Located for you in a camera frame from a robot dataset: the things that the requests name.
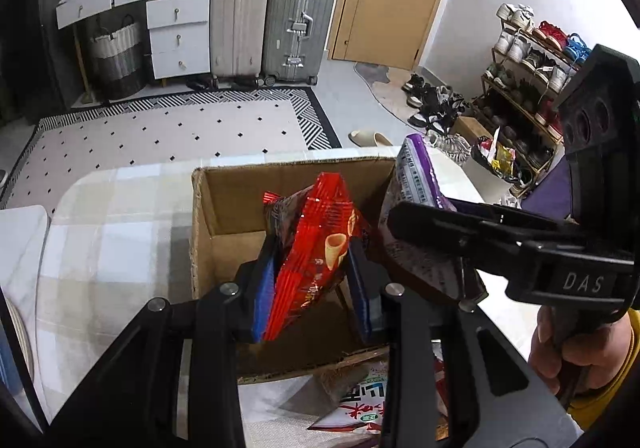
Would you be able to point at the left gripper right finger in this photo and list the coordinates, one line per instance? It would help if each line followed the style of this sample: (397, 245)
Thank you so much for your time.
(454, 380)

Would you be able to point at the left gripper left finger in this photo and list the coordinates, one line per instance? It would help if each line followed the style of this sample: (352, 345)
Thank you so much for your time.
(129, 397)

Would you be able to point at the white red noodle snack bag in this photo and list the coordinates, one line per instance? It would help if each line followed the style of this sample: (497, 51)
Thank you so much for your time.
(359, 395)

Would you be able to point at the purple snack bag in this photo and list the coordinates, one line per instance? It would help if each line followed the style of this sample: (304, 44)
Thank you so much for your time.
(425, 179)

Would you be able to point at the right hand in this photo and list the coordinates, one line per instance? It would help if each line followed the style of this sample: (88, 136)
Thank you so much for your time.
(603, 352)

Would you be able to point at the shoe rack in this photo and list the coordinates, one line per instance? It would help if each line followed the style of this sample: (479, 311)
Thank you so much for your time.
(531, 63)

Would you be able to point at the SF cardboard box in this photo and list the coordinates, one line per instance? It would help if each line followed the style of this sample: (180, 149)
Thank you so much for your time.
(228, 228)

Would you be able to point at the beige slipper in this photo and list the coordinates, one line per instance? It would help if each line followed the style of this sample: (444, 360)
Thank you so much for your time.
(369, 139)

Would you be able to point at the door mat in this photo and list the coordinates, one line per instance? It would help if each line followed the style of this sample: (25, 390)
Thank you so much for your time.
(385, 83)

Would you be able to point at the patterned floor rug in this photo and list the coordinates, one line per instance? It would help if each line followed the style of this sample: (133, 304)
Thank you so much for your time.
(175, 127)

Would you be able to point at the striped laundry basket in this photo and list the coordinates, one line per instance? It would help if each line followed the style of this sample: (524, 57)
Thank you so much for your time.
(117, 59)

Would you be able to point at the silver suitcase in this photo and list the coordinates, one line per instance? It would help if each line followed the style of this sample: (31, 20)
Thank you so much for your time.
(294, 40)

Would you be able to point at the white drawer desk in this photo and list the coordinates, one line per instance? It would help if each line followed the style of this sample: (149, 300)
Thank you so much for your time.
(178, 31)

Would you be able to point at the beige suitcase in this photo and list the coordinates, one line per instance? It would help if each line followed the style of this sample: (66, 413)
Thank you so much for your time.
(237, 29)

